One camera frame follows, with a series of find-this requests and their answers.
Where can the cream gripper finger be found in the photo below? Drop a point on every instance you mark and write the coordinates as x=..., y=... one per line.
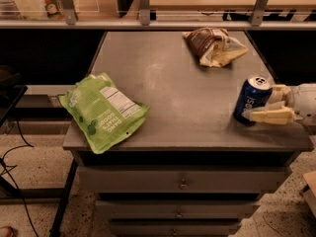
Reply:
x=284, y=115
x=279, y=93

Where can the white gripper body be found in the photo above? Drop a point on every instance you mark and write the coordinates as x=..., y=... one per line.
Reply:
x=305, y=103

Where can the blue pepsi can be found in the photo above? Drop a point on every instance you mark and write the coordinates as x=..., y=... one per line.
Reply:
x=254, y=93

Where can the brown chip bag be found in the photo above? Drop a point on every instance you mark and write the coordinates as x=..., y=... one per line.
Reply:
x=214, y=47

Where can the green chip bag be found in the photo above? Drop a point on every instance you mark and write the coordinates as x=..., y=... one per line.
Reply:
x=105, y=115

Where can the wooden box at right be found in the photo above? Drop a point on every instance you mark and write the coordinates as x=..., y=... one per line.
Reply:
x=309, y=192

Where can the grey drawer cabinet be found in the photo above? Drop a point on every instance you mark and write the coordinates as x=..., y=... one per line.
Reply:
x=190, y=121

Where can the top drawer with knob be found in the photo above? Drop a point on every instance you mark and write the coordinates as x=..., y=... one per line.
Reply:
x=182, y=179

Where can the drawer with knob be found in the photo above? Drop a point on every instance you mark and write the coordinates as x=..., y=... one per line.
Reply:
x=182, y=179
x=177, y=209
x=174, y=228

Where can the bottom drawer with knob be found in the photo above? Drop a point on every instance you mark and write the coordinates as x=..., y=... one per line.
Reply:
x=174, y=228

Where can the middle drawer with knob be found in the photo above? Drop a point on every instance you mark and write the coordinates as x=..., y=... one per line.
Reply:
x=177, y=209

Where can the metal railing with posts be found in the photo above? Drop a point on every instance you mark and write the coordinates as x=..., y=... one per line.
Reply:
x=160, y=15

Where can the orange printed package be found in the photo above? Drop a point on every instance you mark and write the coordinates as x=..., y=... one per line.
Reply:
x=51, y=0

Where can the red object on floor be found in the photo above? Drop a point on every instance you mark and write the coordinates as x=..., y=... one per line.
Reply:
x=6, y=231

